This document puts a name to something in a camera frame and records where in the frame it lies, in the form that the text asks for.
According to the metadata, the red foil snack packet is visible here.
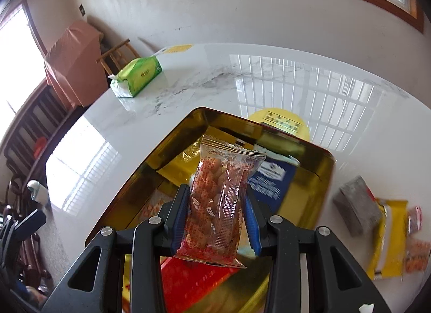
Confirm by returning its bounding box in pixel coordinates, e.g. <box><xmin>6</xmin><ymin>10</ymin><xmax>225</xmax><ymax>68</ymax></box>
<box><xmin>161</xmin><ymin>258</ymin><xmax>240</xmax><ymax>312</ymax></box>

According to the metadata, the green tissue pack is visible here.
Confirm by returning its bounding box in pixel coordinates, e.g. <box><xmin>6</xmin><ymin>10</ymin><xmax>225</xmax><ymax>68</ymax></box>
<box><xmin>109</xmin><ymin>56</ymin><xmax>162</xmax><ymax>98</ymax></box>

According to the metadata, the dark seaweed snack packet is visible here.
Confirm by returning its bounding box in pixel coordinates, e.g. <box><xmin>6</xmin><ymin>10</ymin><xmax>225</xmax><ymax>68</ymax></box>
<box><xmin>332</xmin><ymin>176</ymin><xmax>383</xmax><ymax>237</ymax></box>

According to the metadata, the clear orange snack bag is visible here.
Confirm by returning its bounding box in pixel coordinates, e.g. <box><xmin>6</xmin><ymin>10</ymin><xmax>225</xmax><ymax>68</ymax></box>
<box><xmin>175</xmin><ymin>134</ymin><xmax>266</xmax><ymax>268</ymax></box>

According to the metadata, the pink covered cabinet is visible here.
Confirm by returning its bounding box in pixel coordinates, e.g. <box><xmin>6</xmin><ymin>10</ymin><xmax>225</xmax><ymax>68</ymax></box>
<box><xmin>44</xmin><ymin>20</ymin><xmax>108</xmax><ymax>110</ymax></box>

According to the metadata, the clear twisted snack bag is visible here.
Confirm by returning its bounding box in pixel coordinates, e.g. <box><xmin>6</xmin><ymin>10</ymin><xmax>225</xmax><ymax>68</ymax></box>
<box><xmin>404</xmin><ymin>238</ymin><xmax>430</xmax><ymax>273</ymax></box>

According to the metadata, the large yellow snack packet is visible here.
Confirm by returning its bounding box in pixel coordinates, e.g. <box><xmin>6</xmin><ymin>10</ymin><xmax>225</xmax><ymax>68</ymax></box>
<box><xmin>158</xmin><ymin>139</ymin><xmax>201</xmax><ymax>187</ymax></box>

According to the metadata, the round yellow sticker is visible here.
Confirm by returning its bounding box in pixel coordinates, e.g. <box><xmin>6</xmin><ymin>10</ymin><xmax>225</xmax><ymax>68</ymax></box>
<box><xmin>248</xmin><ymin>107</ymin><xmax>310</xmax><ymax>141</ymax></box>

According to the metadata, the small wooden stool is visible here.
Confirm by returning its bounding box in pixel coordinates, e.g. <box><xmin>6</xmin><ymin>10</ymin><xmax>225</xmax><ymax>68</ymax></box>
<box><xmin>96</xmin><ymin>39</ymin><xmax>140</xmax><ymax>75</ymax></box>

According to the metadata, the gold toffee tin box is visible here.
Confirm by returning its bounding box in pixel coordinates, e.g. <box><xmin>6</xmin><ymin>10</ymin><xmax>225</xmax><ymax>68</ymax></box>
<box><xmin>84</xmin><ymin>107</ymin><xmax>336</xmax><ymax>313</ymax></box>

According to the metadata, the dark wooden bench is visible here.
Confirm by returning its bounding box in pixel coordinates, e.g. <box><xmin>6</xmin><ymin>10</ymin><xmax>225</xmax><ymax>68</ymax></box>
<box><xmin>1</xmin><ymin>82</ymin><xmax>87</xmax><ymax>202</ymax></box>

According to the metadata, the pink wrapped candy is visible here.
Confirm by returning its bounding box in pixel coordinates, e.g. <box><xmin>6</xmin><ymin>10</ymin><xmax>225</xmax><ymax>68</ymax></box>
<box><xmin>407</xmin><ymin>206</ymin><xmax>423</xmax><ymax>236</ymax></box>

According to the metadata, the blue soda cracker packet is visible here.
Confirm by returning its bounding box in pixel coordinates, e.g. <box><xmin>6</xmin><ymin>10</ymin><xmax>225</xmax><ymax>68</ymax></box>
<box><xmin>248</xmin><ymin>145</ymin><xmax>300</xmax><ymax>213</ymax></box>

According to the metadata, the sesame brittle block packet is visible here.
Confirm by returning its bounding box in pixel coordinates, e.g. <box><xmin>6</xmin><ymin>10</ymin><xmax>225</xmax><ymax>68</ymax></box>
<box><xmin>138</xmin><ymin>189</ymin><xmax>175</xmax><ymax>222</ymax></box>

